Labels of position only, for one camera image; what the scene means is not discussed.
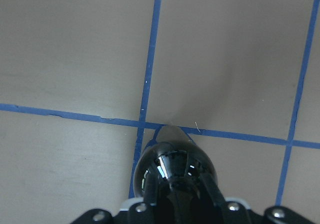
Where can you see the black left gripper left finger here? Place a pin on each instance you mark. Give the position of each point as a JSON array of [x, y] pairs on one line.
[[151, 191]]

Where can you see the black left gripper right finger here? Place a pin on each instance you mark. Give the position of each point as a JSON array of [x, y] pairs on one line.
[[210, 185]]

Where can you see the dark glass wine bottle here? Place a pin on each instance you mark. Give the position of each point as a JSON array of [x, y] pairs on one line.
[[174, 158]]

